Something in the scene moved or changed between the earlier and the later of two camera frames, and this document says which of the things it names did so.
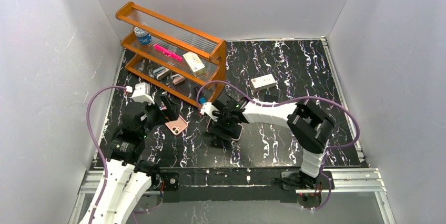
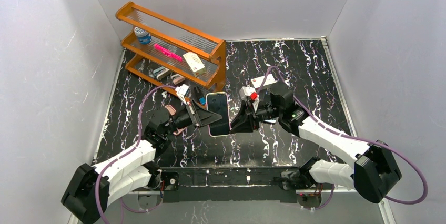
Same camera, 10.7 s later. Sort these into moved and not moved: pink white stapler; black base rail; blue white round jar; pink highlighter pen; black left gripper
Moved: black left gripper
Not moved: blue white round jar; black base rail; pink white stapler; pink highlighter pen
